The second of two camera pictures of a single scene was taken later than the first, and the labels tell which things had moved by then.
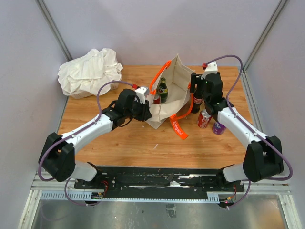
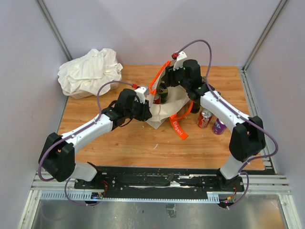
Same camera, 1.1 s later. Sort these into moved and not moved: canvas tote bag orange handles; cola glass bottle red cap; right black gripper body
Moved: right black gripper body
Not moved: canvas tote bag orange handles; cola glass bottle red cap
